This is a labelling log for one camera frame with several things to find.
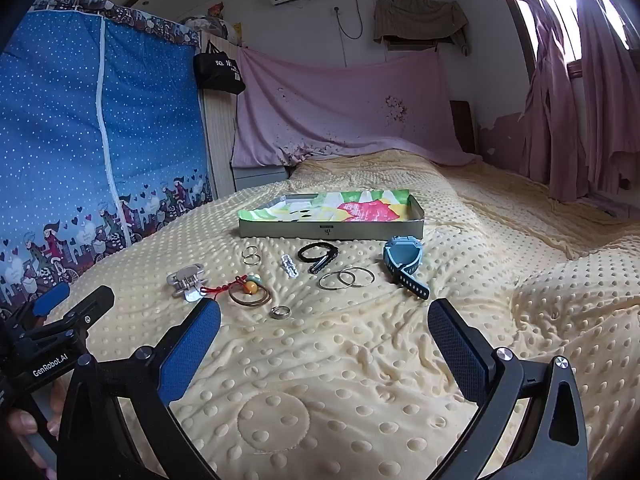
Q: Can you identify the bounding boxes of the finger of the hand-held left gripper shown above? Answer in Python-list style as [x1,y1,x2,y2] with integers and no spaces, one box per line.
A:
[2,281,72,331]
[47,285,116,341]

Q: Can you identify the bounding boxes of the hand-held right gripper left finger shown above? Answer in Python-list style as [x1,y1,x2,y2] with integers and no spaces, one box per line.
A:
[57,297,222,480]

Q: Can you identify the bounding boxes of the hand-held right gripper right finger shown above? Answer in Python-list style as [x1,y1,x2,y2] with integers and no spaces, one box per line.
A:
[427,298,589,480]

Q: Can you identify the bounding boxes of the grey square buckle frame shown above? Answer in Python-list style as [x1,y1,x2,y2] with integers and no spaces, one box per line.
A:
[166,262,208,303]

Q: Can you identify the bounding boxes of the black braided bracelet with carabiner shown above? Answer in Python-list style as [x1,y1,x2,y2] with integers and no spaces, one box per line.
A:
[298,241,341,276]

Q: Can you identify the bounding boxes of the grey tin box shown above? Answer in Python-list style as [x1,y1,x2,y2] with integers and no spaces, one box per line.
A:
[238,189,426,241]

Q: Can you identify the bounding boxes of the person's left hand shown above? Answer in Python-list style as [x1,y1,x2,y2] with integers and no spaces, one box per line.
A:
[7,377,68,461]

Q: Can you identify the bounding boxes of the yellow dotted blanket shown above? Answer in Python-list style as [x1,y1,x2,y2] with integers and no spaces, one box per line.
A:
[45,149,640,480]

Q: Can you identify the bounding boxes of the blue smartwatch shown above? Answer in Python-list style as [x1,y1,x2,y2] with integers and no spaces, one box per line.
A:
[382,235,432,302]

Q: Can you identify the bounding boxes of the blue fabric wardrobe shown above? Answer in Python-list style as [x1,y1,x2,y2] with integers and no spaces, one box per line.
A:
[0,0,216,321]

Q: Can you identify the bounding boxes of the colourful printed cloth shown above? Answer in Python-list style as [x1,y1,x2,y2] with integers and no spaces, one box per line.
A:
[239,190,413,223]

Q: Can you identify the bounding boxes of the grey bedside box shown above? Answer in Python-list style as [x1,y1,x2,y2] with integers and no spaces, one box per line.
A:
[231,162,292,192]

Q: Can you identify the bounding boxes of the beige wooden cabinet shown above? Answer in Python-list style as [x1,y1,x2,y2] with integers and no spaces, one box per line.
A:
[200,30,242,200]

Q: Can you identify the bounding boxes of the brown wooden board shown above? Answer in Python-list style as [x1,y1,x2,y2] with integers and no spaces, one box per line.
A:
[449,100,477,156]

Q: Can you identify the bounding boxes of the pink curtain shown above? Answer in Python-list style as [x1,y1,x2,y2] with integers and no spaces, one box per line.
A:
[485,0,640,206]

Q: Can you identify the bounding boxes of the black tote bag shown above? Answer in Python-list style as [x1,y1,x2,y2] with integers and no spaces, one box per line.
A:
[193,40,247,95]

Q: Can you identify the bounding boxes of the pink sheet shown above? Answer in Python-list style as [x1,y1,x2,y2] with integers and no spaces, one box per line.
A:
[230,45,483,170]

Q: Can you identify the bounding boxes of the floral fabric bundle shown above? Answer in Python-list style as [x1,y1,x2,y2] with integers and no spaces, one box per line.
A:
[180,14,233,37]

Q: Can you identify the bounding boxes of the brown hanging cloth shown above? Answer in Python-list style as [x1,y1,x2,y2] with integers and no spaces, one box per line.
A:
[372,0,471,56]

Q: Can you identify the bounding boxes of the black power cord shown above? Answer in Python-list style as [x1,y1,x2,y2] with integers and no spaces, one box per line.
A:
[333,0,364,40]

